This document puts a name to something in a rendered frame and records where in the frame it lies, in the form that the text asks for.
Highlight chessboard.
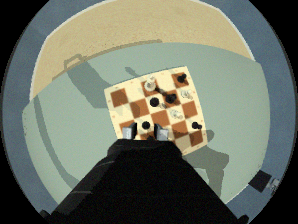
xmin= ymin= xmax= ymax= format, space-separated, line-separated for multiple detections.
xmin=104 ymin=66 xmax=208 ymax=156

